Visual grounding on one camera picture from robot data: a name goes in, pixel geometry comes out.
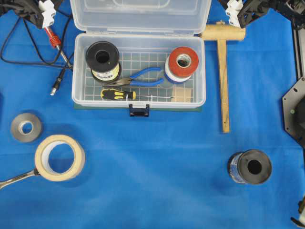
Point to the small wooden block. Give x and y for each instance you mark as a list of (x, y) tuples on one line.
[(182, 95)]

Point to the blue table cloth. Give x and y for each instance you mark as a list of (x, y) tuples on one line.
[(166, 171)]

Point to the clear plastic tool box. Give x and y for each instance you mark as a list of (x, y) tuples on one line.
[(145, 32)]

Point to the grey tape roll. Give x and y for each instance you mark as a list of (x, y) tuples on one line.
[(26, 127)]

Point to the beige masking tape roll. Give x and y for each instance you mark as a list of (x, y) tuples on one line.
[(42, 158)]

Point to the wooden mallet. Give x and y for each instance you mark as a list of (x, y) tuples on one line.
[(221, 33)]

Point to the red tape roll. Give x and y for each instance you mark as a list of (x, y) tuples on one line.
[(181, 64)]

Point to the black white clamp at corner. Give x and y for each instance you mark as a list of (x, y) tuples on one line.
[(300, 222)]

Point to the yellow black screwdriver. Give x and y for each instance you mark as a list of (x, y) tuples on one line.
[(114, 94)]

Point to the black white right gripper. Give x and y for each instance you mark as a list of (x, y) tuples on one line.
[(243, 12)]

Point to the steel wrench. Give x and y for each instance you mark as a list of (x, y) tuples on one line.
[(15, 179)]

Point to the blue handled pliers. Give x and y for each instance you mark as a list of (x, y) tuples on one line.
[(136, 80)]

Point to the orange handled soldering iron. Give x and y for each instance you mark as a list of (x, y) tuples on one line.
[(56, 43)]

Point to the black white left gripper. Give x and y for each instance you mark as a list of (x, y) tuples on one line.
[(41, 13)]

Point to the black wire spool yellow label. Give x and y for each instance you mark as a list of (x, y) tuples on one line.
[(103, 60)]

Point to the black wire spool blue label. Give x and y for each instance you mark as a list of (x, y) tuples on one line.
[(249, 167)]

